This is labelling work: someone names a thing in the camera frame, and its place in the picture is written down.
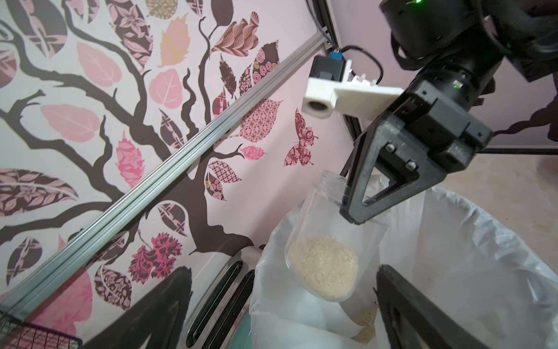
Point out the black wire basket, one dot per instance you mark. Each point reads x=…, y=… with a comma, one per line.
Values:
x=21, y=334

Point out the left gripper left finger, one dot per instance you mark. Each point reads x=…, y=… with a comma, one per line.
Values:
x=156, y=321

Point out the aluminium rail left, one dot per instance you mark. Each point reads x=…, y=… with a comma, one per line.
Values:
x=26, y=297

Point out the mint green toaster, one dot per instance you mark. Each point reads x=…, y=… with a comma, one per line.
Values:
x=218, y=314

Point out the glass jar tan lid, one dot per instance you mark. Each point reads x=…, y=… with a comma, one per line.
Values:
x=328, y=254

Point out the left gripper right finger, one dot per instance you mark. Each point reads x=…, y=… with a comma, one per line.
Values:
x=411, y=320

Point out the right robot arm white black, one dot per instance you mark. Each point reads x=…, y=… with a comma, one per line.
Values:
x=422, y=31

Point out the white trash bag liner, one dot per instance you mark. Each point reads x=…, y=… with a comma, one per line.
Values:
x=479, y=273

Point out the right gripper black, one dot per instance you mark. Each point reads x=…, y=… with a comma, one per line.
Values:
x=395, y=158

